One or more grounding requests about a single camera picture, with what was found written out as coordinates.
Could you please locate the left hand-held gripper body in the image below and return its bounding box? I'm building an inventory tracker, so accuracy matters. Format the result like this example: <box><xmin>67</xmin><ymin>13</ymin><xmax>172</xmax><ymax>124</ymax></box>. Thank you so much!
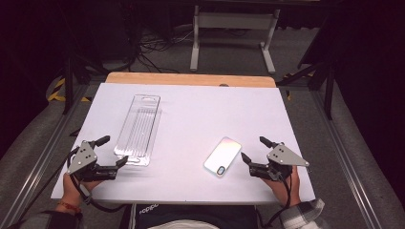
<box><xmin>66</xmin><ymin>139</ymin><xmax>118</xmax><ymax>183</ymax></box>

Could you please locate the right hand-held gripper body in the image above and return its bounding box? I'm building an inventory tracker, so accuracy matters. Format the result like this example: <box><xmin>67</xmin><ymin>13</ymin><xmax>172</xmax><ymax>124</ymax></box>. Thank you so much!
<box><xmin>248</xmin><ymin>142</ymin><xmax>310</xmax><ymax>183</ymax></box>

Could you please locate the iridescent white phone case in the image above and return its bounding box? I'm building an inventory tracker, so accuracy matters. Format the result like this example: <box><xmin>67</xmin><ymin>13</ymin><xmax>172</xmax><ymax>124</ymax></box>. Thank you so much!
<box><xmin>202</xmin><ymin>136</ymin><xmax>243</xmax><ymax>177</ymax></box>

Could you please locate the clear plastic packaging tray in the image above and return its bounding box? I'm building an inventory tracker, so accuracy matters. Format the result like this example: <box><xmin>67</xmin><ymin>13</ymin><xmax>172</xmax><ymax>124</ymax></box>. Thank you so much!
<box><xmin>113</xmin><ymin>94</ymin><xmax>162</xmax><ymax>167</ymax></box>

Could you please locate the person's left hand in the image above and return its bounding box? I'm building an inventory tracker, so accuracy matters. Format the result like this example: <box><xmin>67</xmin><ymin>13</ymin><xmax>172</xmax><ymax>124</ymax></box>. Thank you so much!
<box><xmin>62</xmin><ymin>172</ymin><xmax>103</xmax><ymax>206</ymax></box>

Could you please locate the person's right hand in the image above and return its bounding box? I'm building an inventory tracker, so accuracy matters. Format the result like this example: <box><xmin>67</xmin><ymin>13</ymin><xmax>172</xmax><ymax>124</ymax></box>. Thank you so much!
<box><xmin>262</xmin><ymin>165</ymin><xmax>302</xmax><ymax>208</ymax></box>

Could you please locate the white board sheet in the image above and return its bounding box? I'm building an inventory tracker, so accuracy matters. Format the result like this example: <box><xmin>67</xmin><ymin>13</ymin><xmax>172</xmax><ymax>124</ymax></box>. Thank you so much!
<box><xmin>51</xmin><ymin>82</ymin><xmax>317</xmax><ymax>205</ymax></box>

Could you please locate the black metal stand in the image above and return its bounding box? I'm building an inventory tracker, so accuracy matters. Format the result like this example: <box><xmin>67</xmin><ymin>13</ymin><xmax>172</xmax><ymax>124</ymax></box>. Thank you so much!
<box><xmin>61</xmin><ymin>52</ymin><xmax>110</xmax><ymax>115</ymax></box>
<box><xmin>276</xmin><ymin>59</ymin><xmax>336</xmax><ymax>121</ymax></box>

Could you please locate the yellow black hazard tape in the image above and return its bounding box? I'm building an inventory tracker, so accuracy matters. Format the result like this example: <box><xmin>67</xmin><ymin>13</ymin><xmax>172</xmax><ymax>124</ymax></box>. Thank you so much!
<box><xmin>47</xmin><ymin>77</ymin><xmax>92</xmax><ymax>103</ymax></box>

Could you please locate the person's black clothing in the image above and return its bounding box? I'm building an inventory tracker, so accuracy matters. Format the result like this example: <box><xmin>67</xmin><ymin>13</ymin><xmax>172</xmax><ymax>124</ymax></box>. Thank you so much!
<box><xmin>122</xmin><ymin>203</ymin><xmax>260</xmax><ymax>229</ymax></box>

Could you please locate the right hand-held gripper black cable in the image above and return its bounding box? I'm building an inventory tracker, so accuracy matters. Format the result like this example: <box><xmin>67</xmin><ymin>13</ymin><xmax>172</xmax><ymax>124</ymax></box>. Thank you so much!
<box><xmin>256</xmin><ymin>173</ymin><xmax>294</xmax><ymax>229</ymax></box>

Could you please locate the aluminium rail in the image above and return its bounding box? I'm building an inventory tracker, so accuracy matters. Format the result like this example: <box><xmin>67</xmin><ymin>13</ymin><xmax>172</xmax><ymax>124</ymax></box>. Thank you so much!
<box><xmin>0</xmin><ymin>84</ymin><xmax>91</xmax><ymax>229</ymax></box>
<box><xmin>309</xmin><ymin>90</ymin><xmax>384</xmax><ymax>229</ymax></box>

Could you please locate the red bracelet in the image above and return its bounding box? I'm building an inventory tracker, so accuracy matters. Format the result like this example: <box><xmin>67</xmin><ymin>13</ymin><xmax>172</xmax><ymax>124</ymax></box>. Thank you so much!
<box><xmin>57</xmin><ymin>200</ymin><xmax>82</xmax><ymax>215</ymax></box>

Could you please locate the black cables bundle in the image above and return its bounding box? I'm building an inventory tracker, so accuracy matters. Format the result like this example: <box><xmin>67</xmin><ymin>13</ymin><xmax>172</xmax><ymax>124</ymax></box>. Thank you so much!
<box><xmin>137</xmin><ymin>28</ymin><xmax>196</xmax><ymax>74</ymax></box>

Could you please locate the white metal stand frame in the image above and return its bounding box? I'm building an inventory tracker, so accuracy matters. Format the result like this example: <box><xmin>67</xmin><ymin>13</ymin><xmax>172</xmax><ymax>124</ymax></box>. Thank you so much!
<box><xmin>189</xmin><ymin>5</ymin><xmax>281</xmax><ymax>74</ymax></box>

